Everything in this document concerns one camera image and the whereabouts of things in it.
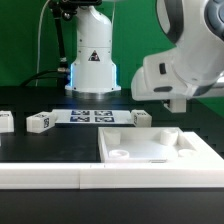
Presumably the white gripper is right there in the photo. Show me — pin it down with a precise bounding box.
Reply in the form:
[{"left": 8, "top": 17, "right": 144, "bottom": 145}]
[{"left": 131, "top": 48, "right": 224, "bottom": 113}]

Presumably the white square tabletop part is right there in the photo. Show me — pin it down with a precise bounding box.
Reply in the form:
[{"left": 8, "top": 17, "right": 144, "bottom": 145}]
[{"left": 98, "top": 127, "right": 198, "bottom": 163}]

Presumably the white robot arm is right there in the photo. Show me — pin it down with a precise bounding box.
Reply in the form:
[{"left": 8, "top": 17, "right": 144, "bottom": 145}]
[{"left": 66, "top": 0, "right": 224, "bottom": 113}]

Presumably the white U-shaped obstacle fence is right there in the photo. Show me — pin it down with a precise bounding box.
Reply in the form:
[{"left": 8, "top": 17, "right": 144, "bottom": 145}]
[{"left": 0, "top": 132, "right": 224, "bottom": 189}]

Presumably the white sheet with tags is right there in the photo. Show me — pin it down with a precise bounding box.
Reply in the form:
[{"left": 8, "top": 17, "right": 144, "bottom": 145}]
[{"left": 53, "top": 109, "right": 132, "bottom": 125}]

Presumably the black cable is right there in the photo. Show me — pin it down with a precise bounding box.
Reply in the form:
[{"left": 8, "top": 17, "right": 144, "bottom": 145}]
[{"left": 20, "top": 68, "right": 71, "bottom": 88}]

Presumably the white cable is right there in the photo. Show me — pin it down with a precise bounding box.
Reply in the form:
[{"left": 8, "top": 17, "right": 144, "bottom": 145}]
[{"left": 35, "top": 0, "right": 51, "bottom": 88}]

